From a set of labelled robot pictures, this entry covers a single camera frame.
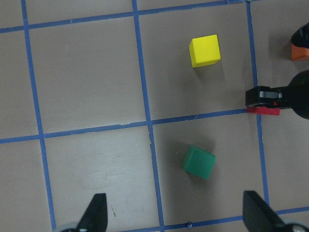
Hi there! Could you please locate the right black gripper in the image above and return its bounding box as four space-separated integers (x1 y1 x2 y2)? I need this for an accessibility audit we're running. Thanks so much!
245 24 309 119

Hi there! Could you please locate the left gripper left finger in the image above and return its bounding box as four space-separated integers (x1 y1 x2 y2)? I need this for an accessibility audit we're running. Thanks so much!
77 193 107 232

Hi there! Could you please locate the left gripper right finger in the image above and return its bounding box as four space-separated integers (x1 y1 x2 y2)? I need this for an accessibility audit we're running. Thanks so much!
242 190 285 232

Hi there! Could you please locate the red wooden block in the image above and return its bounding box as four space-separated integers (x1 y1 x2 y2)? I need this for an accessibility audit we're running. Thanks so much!
247 107 281 116

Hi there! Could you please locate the orange wooden block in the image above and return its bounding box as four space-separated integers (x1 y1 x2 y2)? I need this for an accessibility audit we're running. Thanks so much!
291 44 309 61

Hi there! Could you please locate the yellow wooden block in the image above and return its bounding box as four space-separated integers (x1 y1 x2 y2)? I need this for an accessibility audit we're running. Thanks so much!
189 34 221 68

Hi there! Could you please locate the green wooden block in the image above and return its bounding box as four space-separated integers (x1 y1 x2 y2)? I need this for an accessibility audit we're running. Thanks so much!
183 145 216 179

